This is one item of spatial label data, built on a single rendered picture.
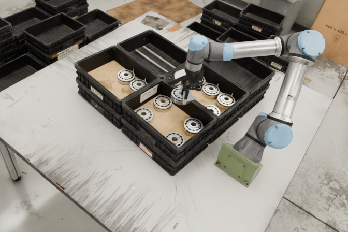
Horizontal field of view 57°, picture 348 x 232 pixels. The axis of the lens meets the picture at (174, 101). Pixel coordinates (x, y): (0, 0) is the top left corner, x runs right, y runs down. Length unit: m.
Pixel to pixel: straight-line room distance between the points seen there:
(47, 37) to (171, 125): 1.55
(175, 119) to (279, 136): 0.55
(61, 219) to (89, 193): 0.77
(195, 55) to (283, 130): 0.50
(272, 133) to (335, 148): 1.78
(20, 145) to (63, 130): 0.22
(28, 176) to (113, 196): 1.08
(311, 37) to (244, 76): 0.71
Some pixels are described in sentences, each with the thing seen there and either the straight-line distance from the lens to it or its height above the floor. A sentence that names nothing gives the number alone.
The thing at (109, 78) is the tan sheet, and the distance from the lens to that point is 1.92.
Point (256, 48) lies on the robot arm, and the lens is 1.57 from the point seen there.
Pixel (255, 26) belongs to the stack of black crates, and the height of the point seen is 0.54.
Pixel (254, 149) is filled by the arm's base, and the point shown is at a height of 0.90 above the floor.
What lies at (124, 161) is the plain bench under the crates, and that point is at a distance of 1.68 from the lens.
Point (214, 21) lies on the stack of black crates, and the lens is 3.47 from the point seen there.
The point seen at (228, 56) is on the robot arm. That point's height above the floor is 1.30.
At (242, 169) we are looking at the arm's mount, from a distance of 1.64.
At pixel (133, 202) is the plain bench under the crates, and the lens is 1.57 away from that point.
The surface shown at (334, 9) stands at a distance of 4.20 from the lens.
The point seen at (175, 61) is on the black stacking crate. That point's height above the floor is 0.83.
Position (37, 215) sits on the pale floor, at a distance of 2.39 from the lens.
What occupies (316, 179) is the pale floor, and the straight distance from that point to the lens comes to 2.88.
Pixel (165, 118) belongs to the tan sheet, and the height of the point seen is 0.83.
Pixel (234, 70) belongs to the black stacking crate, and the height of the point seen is 0.83.
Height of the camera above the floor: 2.09
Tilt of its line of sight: 44 degrees down
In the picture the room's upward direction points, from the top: 10 degrees clockwise
